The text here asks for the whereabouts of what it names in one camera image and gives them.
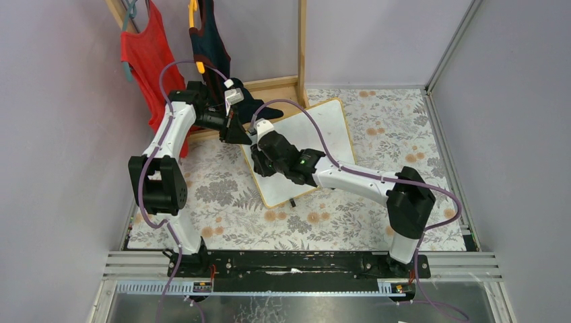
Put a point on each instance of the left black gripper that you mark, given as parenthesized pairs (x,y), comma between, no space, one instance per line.
(230,126)

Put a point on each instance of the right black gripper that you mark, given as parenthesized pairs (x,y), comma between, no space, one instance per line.
(259,159)

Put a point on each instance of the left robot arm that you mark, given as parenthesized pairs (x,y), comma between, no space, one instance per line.
(157,181)

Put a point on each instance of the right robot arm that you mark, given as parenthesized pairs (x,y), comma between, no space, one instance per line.
(407,198)

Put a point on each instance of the wooden clothes rack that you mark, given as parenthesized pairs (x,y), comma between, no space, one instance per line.
(288,87)

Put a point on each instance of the navy tank top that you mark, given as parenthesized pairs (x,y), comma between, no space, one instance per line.
(209,48)

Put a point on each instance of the floral table mat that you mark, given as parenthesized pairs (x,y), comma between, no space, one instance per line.
(389,129)

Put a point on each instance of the red mesh tank top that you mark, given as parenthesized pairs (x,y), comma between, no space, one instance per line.
(149,53)

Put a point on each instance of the yellow clothes hanger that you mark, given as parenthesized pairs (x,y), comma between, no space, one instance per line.
(193,7)

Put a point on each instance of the teal clothes hanger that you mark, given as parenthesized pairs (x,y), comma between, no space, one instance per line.
(130,13)

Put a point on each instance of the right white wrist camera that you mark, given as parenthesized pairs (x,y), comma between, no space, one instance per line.
(262,127)

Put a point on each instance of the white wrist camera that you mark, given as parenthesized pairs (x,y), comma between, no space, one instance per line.
(233,96)
(262,127)

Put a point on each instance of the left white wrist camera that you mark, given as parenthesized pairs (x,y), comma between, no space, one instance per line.
(233,96)

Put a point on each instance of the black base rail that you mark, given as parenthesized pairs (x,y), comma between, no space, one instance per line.
(294,271)

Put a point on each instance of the aluminium frame post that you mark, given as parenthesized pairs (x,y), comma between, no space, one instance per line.
(465,22)

